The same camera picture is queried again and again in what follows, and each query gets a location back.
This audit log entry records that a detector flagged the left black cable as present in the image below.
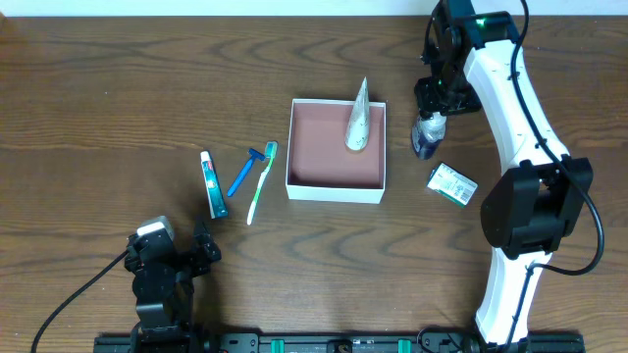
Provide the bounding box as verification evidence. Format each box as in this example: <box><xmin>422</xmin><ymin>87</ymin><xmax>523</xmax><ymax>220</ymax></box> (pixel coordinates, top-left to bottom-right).
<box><xmin>30</xmin><ymin>248</ymin><xmax>133</xmax><ymax>353</ymax></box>

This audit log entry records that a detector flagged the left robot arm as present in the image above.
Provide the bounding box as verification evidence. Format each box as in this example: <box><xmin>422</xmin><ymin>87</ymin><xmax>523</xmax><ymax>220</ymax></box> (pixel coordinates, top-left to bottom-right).
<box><xmin>125</xmin><ymin>216</ymin><xmax>222</xmax><ymax>352</ymax></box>

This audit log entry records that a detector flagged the clear pump soap bottle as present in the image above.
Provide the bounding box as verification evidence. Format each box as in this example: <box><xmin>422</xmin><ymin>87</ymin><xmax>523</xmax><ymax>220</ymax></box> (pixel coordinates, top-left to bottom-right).
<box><xmin>411</xmin><ymin>112</ymin><xmax>446</xmax><ymax>160</ymax></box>

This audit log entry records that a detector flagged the green white toothpaste tube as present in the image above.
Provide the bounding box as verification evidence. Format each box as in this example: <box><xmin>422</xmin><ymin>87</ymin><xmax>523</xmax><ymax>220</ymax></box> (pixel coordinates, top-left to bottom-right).
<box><xmin>200</xmin><ymin>151</ymin><xmax>228</xmax><ymax>219</ymax></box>

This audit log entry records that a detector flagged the right black cable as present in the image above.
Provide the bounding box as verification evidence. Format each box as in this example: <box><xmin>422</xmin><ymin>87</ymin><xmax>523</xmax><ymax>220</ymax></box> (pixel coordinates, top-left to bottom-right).
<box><xmin>504</xmin><ymin>0</ymin><xmax>605</xmax><ymax>353</ymax></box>

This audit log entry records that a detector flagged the green white toothbrush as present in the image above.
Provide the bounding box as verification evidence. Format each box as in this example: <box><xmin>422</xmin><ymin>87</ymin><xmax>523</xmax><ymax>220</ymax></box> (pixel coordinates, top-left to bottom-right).
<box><xmin>246</xmin><ymin>141</ymin><xmax>279</xmax><ymax>226</ymax></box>

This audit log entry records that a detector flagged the black cable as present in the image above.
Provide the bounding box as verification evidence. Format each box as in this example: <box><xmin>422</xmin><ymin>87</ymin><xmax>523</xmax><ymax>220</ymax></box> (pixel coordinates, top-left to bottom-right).
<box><xmin>30</xmin><ymin>248</ymin><xmax>133</xmax><ymax>353</ymax></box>
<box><xmin>504</xmin><ymin>0</ymin><xmax>605</xmax><ymax>353</ymax></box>

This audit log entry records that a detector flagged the blue disposable razor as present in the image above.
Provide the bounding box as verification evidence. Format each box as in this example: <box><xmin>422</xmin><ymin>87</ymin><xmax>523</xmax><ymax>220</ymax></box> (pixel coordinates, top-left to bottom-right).
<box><xmin>227</xmin><ymin>148</ymin><xmax>266</xmax><ymax>197</ymax></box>

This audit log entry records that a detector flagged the green white soap bar pack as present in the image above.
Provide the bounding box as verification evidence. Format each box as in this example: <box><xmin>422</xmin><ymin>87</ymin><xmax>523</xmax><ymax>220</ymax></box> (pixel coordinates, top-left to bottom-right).
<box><xmin>427</xmin><ymin>163</ymin><xmax>478</xmax><ymax>207</ymax></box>

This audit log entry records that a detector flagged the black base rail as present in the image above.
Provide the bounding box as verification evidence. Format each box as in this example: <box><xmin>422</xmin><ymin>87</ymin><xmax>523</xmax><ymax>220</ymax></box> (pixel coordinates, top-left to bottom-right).
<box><xmin>93</xmin><ymin>329</ymin><xmax>586</xmax><ymax>353</ymax></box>

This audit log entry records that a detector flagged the white floral lotion tube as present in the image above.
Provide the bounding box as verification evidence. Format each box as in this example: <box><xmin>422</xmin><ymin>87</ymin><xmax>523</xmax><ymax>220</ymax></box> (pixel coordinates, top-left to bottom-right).
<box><xmin>344</xmin><ymin>77</ymin><xmax>370</xmax><ymax>152</ymax></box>

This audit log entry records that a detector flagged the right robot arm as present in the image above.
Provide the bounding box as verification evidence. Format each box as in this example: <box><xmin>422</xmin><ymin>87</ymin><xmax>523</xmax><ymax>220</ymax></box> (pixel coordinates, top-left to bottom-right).
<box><xmin>411</xmin><ymin>0</ymin><xmax>593</xmax><ymax>352</ymax></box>

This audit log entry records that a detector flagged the white cardboard box, pink interior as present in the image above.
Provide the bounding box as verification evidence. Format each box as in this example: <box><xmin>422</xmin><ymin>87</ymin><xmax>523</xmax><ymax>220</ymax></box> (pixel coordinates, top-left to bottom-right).
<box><xmin>285</xmin><ymin>99</ymin><xmax>387</xmax><ymax>204</ymax></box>

